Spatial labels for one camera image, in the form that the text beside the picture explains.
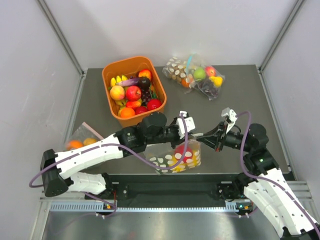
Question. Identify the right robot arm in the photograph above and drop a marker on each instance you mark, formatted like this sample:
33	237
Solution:
262	181

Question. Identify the yellow fake pear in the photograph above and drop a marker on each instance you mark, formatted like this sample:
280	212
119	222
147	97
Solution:
217	81

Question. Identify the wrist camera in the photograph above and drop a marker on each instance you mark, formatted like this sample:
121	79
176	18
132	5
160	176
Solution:
229	116
185	124

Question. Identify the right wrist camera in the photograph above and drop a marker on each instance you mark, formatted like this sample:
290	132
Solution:
229	116

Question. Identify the left zip bag with fruit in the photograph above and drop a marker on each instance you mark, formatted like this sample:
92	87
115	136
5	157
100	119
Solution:
86	134

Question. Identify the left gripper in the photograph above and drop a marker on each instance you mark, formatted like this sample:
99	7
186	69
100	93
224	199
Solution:
178	140

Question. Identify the red apple in bag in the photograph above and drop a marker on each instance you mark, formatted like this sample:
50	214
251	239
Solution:
210	71

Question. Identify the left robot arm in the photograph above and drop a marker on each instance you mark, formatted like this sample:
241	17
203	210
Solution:
62	172

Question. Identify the orange plastic bin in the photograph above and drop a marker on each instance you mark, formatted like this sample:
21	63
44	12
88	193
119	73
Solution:
130	67

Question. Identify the yellow fake fruit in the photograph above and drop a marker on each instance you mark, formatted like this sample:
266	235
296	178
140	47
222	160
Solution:
179	168

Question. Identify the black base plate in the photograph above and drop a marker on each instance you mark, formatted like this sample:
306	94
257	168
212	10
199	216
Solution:
164	188

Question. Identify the brown polka dot bag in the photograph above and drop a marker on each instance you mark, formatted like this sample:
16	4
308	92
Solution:
176	70

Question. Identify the red yellow apple in bin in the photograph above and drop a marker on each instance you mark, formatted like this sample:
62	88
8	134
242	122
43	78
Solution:
145	73

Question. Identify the green fake apple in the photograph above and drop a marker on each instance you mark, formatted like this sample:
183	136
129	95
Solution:
199	74

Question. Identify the fake banana bunch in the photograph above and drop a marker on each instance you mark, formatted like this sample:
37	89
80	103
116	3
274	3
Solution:
117	79

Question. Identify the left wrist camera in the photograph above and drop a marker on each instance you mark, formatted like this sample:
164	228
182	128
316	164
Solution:
185	124

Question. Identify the grey cable duct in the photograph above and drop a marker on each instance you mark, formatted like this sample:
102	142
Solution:
100	207

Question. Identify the dark red fruit in bin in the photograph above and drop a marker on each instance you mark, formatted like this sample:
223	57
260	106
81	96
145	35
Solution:
153	104

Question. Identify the clear bag with fruit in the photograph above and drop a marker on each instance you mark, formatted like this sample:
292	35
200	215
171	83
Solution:
193	62

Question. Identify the polka dot zip bag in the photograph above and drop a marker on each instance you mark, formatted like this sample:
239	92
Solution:
163	155

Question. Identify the fake eggplant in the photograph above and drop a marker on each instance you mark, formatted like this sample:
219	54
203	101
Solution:
141	82

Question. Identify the purple fake grapes in bag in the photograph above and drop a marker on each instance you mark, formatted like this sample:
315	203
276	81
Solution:
208	88

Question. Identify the orange in left bag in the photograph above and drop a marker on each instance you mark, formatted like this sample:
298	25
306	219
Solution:
74	144

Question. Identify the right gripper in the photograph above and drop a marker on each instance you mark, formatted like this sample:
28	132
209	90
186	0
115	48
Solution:
211	141

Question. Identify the orange in bin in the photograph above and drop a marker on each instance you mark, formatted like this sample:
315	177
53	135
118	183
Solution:
127	112

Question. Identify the peach in bin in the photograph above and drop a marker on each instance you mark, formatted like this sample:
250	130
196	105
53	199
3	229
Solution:
117	93

